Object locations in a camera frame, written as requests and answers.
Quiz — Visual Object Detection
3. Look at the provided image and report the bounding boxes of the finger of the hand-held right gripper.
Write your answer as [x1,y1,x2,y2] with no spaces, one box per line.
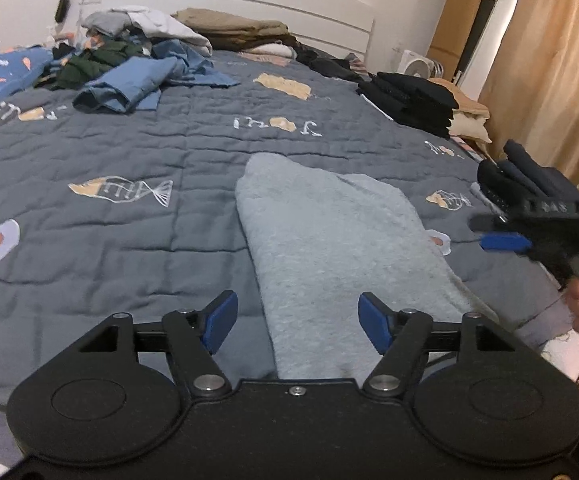
[469,214,513,235]
[478,232,534,254]

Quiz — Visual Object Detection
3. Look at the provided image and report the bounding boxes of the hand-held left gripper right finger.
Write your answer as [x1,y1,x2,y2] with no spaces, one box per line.
[358,291,523,403]

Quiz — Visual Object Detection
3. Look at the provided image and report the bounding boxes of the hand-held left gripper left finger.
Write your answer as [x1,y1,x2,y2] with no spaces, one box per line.
[77,290,239,403]

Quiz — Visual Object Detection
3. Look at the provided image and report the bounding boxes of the grey T-shirt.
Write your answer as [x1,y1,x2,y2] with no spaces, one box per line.
[234,152,500,381]

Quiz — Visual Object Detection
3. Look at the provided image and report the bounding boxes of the stack of navy folded clothes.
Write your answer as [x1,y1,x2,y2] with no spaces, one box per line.
[477,140,579,211]

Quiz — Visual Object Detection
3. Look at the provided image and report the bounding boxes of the stack of black folded clothes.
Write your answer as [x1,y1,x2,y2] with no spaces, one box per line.
[357,71,460,140]

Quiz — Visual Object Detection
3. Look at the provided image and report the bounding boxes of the heap of black clothes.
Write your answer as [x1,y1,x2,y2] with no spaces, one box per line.
[294,45,370,83]

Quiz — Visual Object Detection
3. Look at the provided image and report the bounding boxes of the khaki folded clothes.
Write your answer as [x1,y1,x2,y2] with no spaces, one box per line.
[172,8,300,51]

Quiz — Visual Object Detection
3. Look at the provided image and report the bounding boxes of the cream pillow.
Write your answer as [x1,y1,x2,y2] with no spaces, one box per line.
[449,112,493,143]

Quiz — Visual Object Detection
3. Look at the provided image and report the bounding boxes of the tan pillow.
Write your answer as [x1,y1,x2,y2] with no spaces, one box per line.
[429,77,490,116]

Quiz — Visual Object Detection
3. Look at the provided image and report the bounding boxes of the white fan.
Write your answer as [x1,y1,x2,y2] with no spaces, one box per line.
[399,49,443,81]

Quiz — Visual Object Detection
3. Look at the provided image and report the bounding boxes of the beige curtain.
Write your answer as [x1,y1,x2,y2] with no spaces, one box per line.
[479,0,579,196]

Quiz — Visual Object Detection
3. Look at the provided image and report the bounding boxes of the grey quilted bedspread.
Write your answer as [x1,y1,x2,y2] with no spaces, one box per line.
[0,45,575,411]

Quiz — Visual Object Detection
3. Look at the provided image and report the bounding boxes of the tall cardboard box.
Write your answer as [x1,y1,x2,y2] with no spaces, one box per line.
[428,0,493,78]

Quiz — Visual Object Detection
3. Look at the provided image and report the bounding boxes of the blue shirt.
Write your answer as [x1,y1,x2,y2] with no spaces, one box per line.
[72,40,240,115]

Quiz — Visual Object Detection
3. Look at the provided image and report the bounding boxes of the white headboard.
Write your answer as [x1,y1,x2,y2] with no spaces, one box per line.
[102,0,375,56]

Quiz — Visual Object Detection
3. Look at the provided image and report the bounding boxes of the cream folded garment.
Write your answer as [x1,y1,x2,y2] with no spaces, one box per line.
[242,42,295,59]

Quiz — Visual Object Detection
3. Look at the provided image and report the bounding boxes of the dark green garment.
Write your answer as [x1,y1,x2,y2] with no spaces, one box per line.
[44,42,145,92]

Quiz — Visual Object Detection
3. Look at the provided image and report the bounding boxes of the white garment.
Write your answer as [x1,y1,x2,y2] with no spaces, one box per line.
[112,7,214,56]

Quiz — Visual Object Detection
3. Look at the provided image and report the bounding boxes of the grey garment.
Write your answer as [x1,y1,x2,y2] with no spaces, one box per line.
[80,11,135,38]

